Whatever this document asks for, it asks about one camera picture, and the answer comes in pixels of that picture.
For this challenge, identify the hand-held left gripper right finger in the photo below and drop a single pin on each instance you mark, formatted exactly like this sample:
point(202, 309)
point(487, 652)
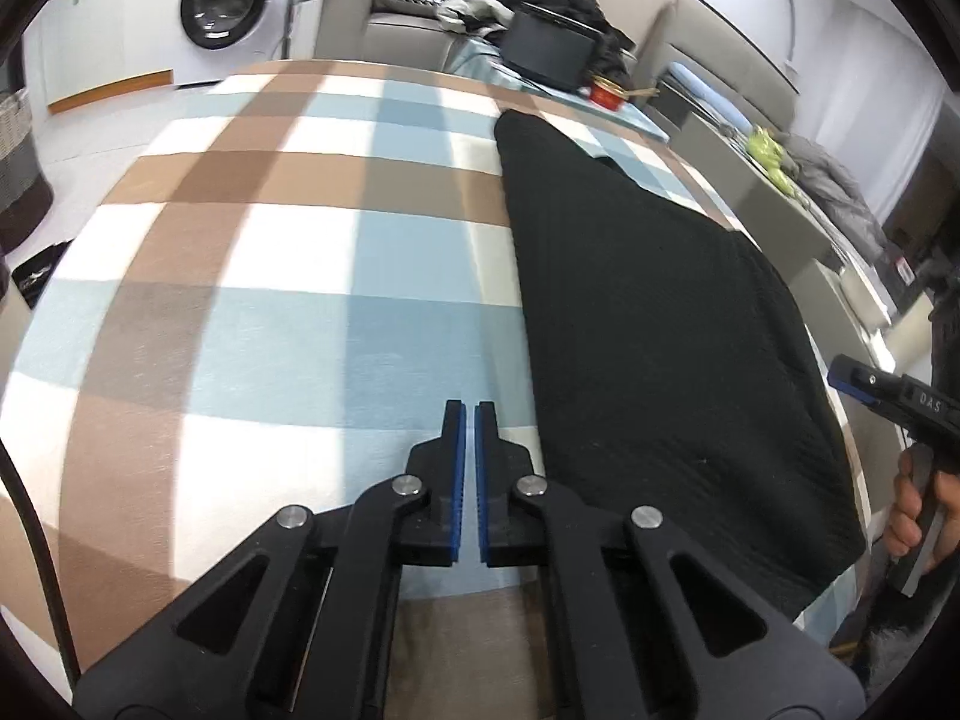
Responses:
point(484, 525)

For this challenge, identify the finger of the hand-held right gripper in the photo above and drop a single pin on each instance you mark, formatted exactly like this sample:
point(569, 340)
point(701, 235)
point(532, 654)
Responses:
point(844, 375)

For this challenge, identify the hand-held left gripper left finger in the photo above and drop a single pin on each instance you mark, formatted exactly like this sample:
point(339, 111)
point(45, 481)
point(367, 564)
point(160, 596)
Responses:
point(452, 532)

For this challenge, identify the black knit sweater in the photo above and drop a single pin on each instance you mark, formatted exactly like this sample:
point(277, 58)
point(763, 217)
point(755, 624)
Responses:
point(660, 315)

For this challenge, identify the person's right forearm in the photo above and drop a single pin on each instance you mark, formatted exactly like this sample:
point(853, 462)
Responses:
point(892, 645)

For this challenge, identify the person's right hand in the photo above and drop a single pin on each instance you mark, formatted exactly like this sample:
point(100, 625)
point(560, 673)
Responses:
point(904, 525)

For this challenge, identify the grey duvet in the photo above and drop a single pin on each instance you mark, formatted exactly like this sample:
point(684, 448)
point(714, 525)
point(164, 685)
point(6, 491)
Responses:
point(832, 187)

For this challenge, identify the green plush toy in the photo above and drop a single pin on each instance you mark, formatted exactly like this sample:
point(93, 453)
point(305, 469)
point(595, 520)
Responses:
point(765, 146)

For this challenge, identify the beige side table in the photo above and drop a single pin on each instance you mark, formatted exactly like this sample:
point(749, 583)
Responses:
point(720, 165)

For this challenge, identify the white curtain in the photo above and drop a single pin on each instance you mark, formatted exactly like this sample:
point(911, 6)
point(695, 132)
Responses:
point(877, 90)

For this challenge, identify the blue pillow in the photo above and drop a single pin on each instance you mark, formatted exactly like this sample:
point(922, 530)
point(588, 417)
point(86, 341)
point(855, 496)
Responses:
point(705, 90)

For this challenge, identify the plaid blanket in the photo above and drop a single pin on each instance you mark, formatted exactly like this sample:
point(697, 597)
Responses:
point(262, 277)

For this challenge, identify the wooden utensil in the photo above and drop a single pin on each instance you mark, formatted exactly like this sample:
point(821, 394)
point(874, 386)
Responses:
point(641, 93)

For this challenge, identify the red bowl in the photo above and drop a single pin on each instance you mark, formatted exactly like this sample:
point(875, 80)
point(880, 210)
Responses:
point(606, 94)

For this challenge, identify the light blue tablecloth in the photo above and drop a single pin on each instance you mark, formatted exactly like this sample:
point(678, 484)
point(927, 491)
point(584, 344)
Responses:
point(487, 64)

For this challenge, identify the light grey garment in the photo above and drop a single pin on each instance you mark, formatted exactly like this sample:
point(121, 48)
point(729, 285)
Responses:
point(472, 11)

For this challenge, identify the grey sofa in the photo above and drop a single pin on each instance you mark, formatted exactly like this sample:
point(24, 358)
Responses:
point(345, 15)

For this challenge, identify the woven laundry basket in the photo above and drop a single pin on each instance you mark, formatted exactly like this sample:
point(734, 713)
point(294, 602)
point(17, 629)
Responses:
point(19, 165)

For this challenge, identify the white base cabinets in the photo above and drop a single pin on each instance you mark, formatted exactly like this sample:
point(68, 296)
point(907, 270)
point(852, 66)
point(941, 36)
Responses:
point(112, 30)

